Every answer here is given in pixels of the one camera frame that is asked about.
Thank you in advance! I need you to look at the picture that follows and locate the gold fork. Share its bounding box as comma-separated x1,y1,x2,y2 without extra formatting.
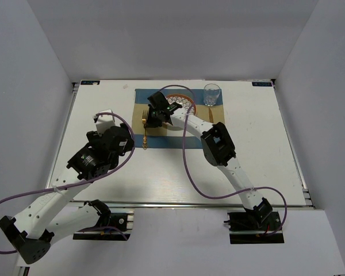
142,110,148,150

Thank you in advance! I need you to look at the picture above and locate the blue beige checked placemat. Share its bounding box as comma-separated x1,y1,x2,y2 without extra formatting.
132,87,225,149

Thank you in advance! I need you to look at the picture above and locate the patterned ceramic plate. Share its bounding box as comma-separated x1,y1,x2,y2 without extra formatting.
166,94,197,115

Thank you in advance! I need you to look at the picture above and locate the clear drinking glass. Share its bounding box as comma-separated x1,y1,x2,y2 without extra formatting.
203,83,221,106

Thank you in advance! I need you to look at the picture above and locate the gold knife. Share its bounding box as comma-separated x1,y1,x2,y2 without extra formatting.
208,108,213,123

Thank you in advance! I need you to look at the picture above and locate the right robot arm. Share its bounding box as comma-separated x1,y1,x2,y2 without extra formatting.
147,91,273,229

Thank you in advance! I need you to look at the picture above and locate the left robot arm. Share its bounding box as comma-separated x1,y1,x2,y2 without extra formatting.
0,123,134,265

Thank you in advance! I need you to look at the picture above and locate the left blue table sticker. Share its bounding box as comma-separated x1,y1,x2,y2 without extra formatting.
80,80,100,86

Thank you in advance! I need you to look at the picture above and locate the blue table sticker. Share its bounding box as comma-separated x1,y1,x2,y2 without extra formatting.
252,82,272,87
80,80,100,86

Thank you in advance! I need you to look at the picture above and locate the right blue table sticker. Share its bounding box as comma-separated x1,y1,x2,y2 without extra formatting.
252,82,272,87

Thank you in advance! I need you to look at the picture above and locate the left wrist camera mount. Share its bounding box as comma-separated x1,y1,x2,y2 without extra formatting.
93,115,115,136

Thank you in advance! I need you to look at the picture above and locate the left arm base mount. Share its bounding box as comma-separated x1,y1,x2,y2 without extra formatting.
72,210,134,242

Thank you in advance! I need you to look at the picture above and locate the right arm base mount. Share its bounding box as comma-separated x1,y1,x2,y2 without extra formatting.
223,212,285,245

